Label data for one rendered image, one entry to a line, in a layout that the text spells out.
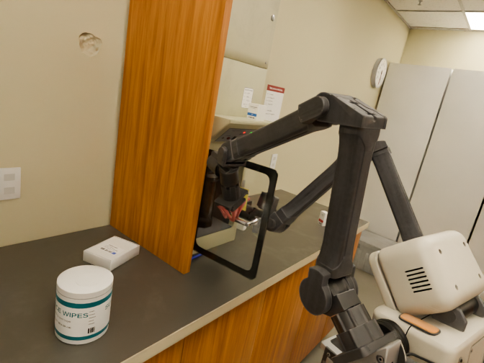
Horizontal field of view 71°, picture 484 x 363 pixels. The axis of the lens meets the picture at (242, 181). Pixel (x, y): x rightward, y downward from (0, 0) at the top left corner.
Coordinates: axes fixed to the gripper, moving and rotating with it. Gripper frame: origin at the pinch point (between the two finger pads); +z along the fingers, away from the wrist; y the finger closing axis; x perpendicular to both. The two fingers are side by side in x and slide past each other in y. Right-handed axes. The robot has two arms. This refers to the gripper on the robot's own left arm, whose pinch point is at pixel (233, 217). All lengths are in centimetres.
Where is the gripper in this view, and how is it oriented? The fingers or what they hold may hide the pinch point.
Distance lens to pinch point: 114.2
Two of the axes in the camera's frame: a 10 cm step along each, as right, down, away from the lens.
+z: 0.7, 8.1, 5.8
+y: -5.8, 5.0, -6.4
